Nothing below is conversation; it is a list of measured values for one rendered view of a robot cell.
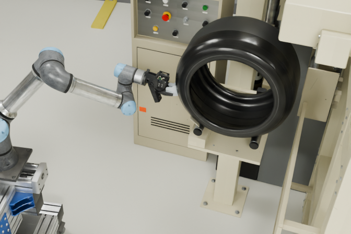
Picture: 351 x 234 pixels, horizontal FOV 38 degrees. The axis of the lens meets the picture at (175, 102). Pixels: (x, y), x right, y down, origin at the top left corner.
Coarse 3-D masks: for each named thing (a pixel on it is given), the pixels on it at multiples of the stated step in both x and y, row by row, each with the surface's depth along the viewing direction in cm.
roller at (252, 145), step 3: (261, 135) 246; (252, 138) 243; (255, 138) 242; (258, 138) 243; (252, 141) 241; (255, 141) 241; (258, 141) 242; (252, 144) 241; (255, 144) 240; (258, 144) 241; (252, 147) 242; (255, 147) 241
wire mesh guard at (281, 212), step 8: (304, 104) 252; (304, 112) 247; (296, 136) 233; (296, 144) 229; (296, 152) 225; (288, 168) 279; (288, 176) 213; (288, 184) 210; (288, 192) 206; (280, 200) 292; (280, 208) 244; (280, 216) 196; (280, 224) 194; (280, 232) 196
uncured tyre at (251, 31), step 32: (224, 32) 218; (256, 32) 218; (192, 64) 224; (256, 64) 213; (288, 64) 218; (192, 96) 252; (224, 96) 262; (256, 96) 256; (288, 96) 220; (224, 128) 239; (256, 128) 233
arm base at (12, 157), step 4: (12, 148) 249; (8, 152) 246; (12, 152) 249; (16, 152) 255; (0, 156) 244; (4, 156) 245; (8, 156) 246; (12, 156) 248; (16, 156) 252; (0, 160) 245; (4, 160) 246; (8, 160) 247; (12, 160) 248; (16, 160) 251; (0, 164) 245; (4, 164) 246; (8, 164) 248; (12, 164) 249; (0, 168) 246; (4, 168) 247; (8, 168) 248
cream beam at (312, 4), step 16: (288, 0) 168; (304, 0) 168; (320, 0) 169; (336, 0) 169; (288, 16) 169; (304, 16) 167; (320, 16) 166; (336, 16) 164; (288, 32) 173; (304, 32) 171; (320, 32) 169
